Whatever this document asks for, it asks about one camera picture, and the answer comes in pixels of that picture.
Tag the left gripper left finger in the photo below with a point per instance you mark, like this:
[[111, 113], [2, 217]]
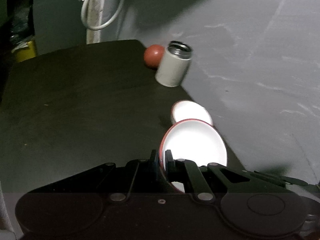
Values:
[[142, 176]]

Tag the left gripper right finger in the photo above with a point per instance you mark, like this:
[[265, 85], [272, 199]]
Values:
[[188, 173]]

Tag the large white red-rimmed bowl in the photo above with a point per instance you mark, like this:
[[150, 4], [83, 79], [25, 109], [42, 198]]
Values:
[[193, 140]]

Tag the small white red-rimmed bowl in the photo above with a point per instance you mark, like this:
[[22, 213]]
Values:
[[186, 109]]

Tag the white steel thermos jar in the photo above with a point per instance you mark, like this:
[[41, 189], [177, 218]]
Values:
[[174, 64]]

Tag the red round ball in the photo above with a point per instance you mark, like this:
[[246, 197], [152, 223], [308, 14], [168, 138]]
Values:
[[153, 55]]

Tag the yellow plastic container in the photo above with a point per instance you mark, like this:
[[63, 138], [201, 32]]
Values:
[[25, 51]]

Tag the dark grey cabinet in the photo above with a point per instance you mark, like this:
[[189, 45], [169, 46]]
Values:
[[57, 25]]

